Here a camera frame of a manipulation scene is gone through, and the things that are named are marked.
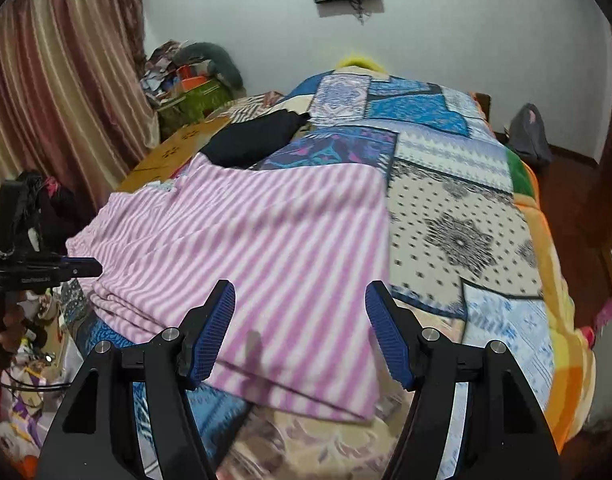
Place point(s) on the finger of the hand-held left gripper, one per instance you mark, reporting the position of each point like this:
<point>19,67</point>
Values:
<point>83,267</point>

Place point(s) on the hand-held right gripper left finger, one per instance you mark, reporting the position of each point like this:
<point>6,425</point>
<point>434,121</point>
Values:
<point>213,335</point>

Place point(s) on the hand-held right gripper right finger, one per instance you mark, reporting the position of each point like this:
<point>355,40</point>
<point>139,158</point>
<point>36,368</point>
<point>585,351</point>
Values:
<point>386,335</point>

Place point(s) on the pink striped fleece pants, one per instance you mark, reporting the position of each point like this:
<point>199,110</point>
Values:
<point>266,240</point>

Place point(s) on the person's left hand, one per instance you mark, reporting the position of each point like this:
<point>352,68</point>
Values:
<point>9,335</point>

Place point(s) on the dark clothes pile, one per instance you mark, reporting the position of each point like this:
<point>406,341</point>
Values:
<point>55,200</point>

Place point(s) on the colourful printed cloth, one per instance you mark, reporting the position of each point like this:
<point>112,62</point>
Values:
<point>30,410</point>

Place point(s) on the blue patchwork blanket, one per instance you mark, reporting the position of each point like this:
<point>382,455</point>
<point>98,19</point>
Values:
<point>461,210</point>

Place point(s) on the orange fleece blanket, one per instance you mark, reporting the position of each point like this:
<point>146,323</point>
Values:
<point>561,310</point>

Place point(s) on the striped pink curtain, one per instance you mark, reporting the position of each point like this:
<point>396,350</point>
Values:
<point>60,85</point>

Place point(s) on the black garment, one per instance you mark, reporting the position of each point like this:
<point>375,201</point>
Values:
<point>251,135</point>

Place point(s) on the pile of colourful clutter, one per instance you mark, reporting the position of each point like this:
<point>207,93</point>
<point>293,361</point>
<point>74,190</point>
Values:
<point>160,67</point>

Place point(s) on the pink slipper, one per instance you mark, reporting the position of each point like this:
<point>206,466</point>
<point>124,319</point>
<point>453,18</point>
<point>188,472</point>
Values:
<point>606,315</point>

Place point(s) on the grey backpack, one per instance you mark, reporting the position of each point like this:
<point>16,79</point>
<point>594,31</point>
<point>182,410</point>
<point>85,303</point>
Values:
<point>531,135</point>

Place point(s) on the yellow foam tube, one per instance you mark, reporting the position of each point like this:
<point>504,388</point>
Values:
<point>361,61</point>

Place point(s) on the wooden bed frame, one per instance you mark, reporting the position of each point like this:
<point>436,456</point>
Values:
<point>485,105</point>

